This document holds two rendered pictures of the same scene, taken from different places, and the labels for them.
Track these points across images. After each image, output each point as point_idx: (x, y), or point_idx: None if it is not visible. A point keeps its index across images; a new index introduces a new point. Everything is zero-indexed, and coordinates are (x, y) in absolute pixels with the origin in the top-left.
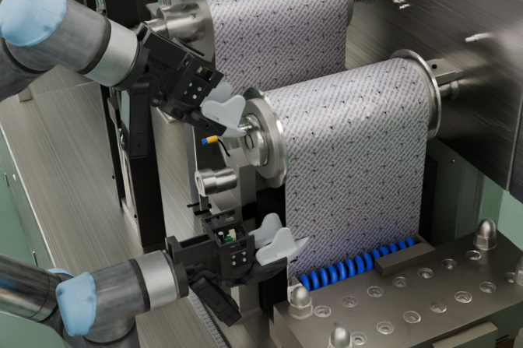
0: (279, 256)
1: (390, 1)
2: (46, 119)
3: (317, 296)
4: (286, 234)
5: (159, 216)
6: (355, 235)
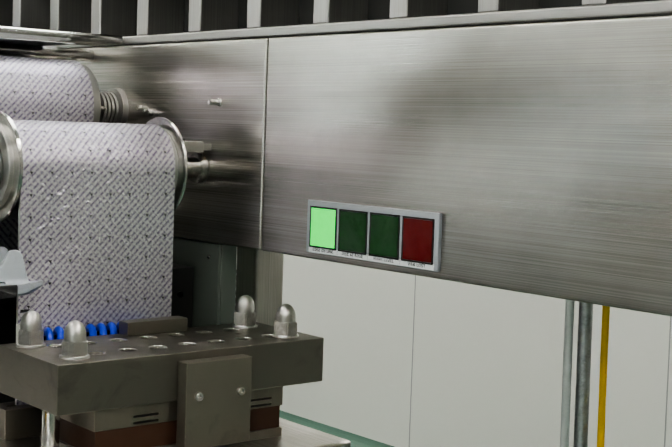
0: (8, 284)
1: (140, 114)
2: None
3: (51, 341)
4: (18, 259)
5: None
6: (97, 299)
